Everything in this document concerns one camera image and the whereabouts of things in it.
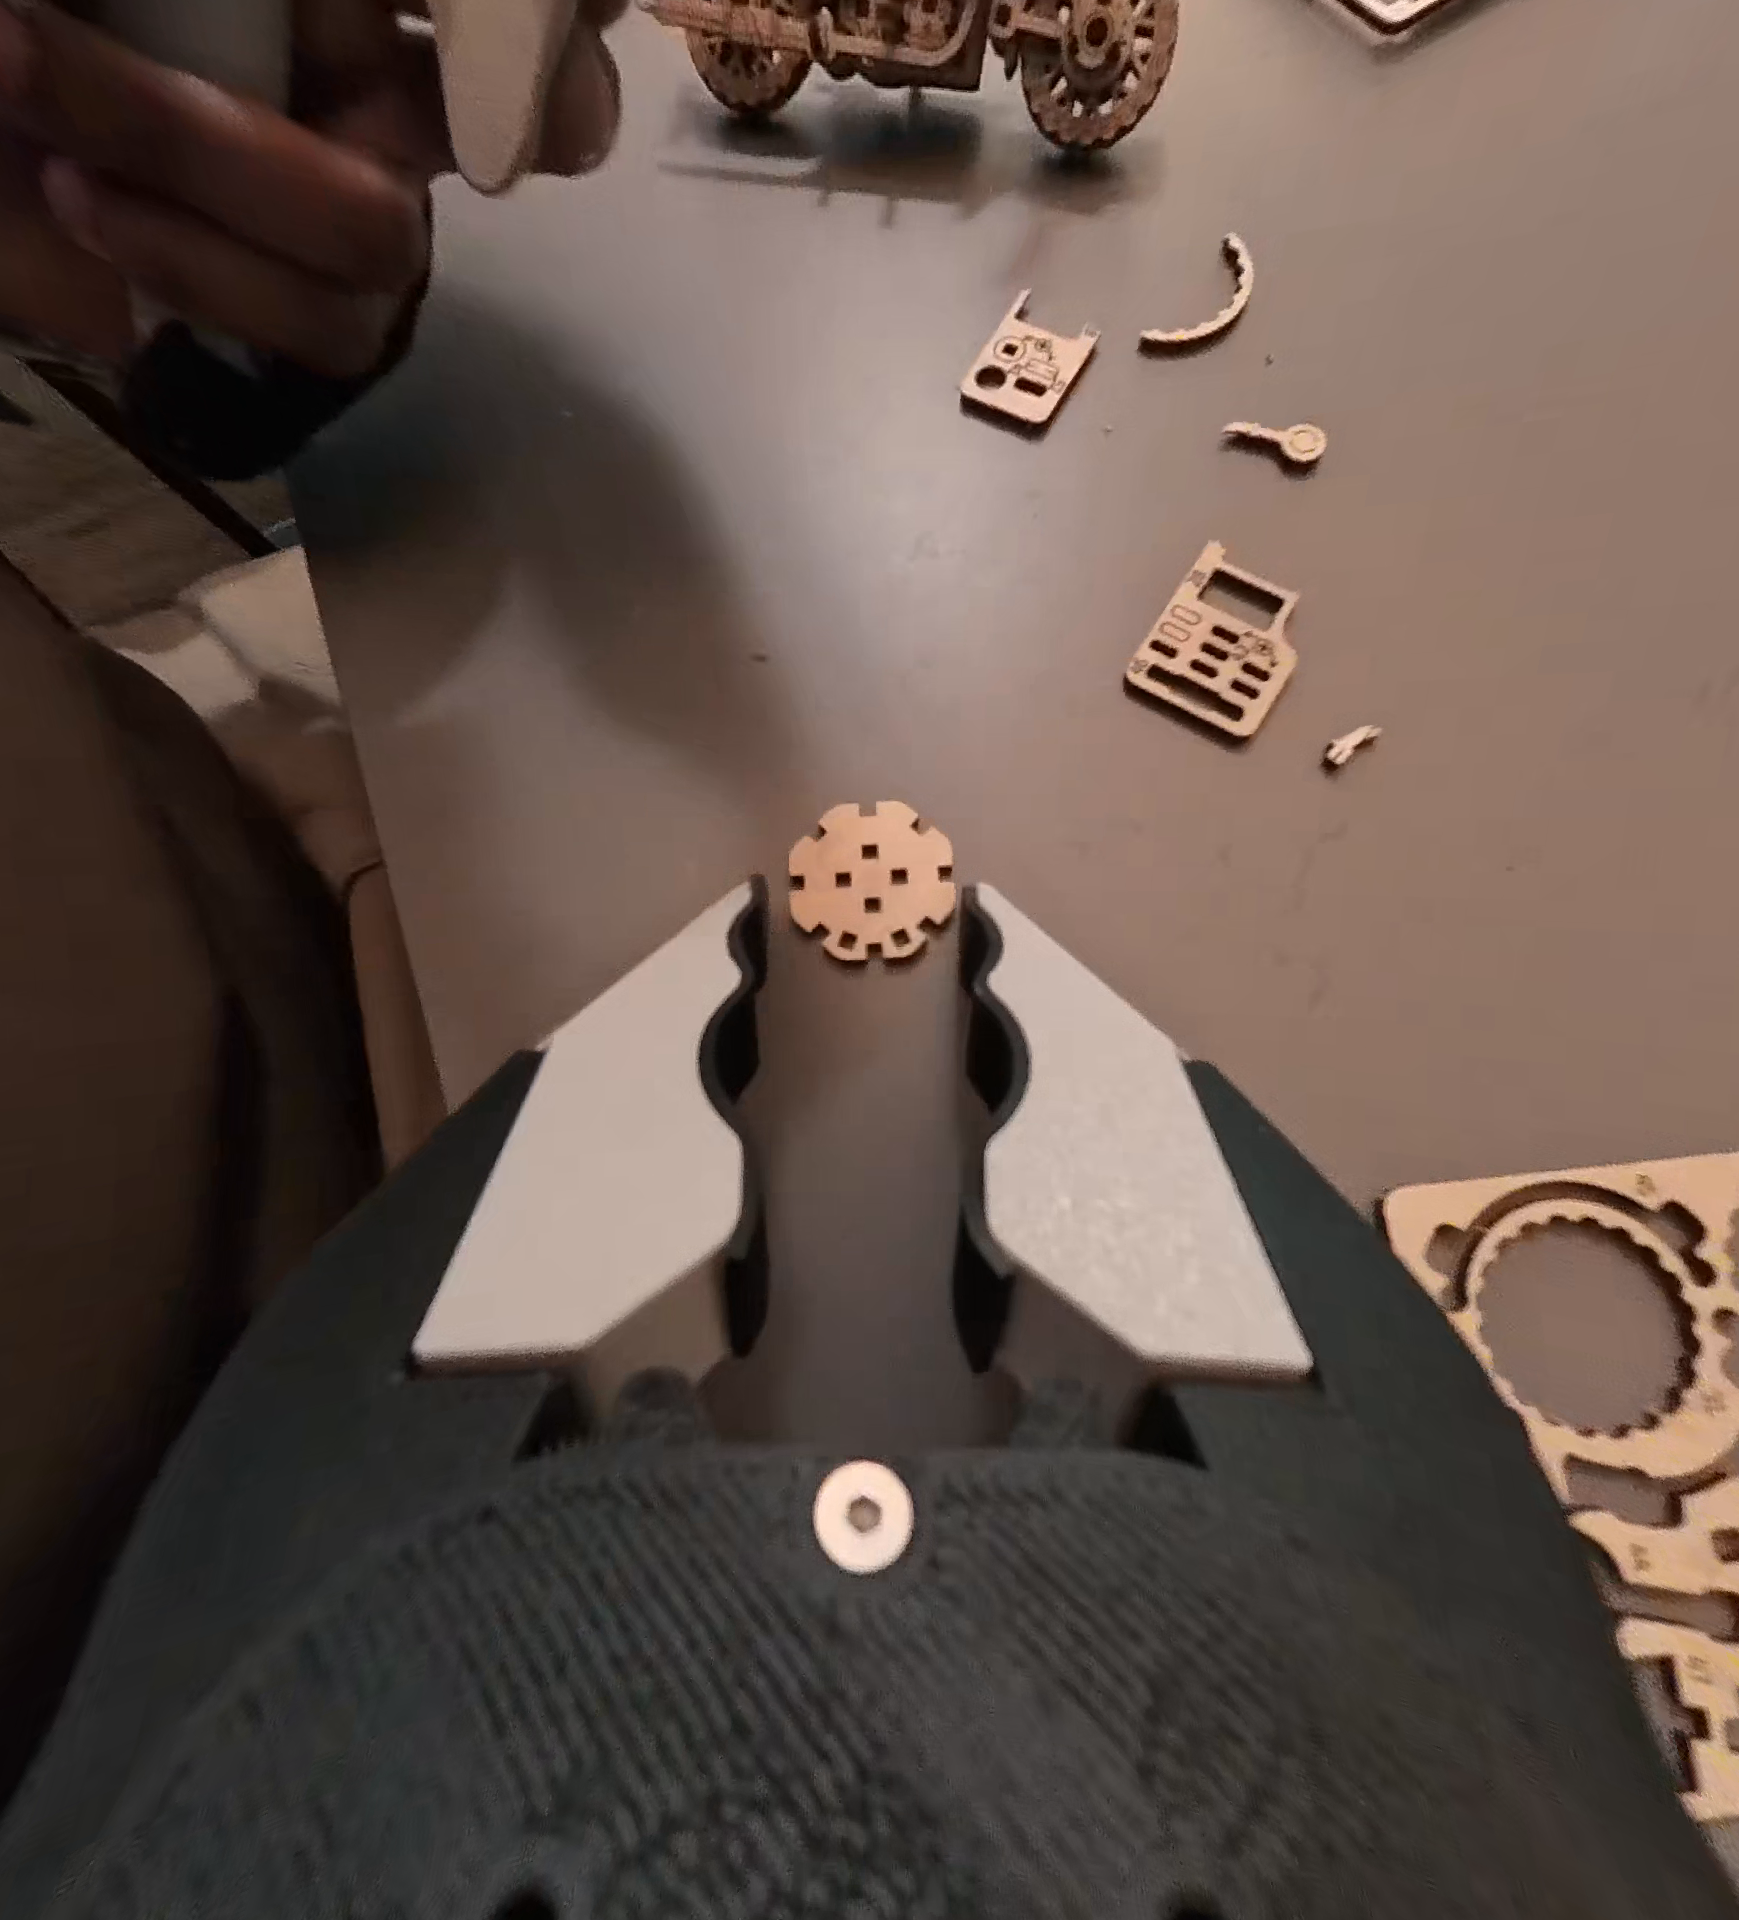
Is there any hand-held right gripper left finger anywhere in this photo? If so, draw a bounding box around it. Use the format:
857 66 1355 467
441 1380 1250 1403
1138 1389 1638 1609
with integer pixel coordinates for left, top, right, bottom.
410 879 769 1420

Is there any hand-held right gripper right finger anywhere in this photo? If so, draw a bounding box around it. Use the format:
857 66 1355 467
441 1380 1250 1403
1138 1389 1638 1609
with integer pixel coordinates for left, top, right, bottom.
954 881 1317 1427

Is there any round notched wooden disc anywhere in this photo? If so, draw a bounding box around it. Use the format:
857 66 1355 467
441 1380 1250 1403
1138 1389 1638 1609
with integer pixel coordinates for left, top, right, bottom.
786 800 962 966

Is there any grey desk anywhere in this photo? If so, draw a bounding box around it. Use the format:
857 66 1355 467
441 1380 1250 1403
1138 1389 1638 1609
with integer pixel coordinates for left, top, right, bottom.
281 0 1739 1920

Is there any person's left hand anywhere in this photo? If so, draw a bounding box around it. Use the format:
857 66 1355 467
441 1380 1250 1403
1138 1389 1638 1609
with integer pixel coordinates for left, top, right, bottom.
0 0 437 385

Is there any wooden motorcycle model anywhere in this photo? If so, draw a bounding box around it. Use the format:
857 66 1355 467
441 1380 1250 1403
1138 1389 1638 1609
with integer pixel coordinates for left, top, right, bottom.
644 0 1182 152

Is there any slotted wooden panel piece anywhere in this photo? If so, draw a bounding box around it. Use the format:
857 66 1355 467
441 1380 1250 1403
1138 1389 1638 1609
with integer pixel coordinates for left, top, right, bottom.
1124 543 1301 740

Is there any person's brown clothing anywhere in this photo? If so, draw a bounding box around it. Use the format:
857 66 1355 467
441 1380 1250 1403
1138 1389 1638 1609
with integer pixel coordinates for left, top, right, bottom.
0 480 407 1920

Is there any notched wooden panel piece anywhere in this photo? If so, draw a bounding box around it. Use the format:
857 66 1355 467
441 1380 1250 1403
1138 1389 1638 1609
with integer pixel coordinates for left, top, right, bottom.
960 288 1104 438

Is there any wooden cutout sheet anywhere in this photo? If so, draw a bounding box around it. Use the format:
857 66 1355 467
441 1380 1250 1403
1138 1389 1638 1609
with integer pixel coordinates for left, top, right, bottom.
1379 1142 1739 1824

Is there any curved toothed wooden piece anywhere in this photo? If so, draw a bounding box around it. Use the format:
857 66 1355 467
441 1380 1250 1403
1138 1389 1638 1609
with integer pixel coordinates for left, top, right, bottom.
1141 233 1257 356

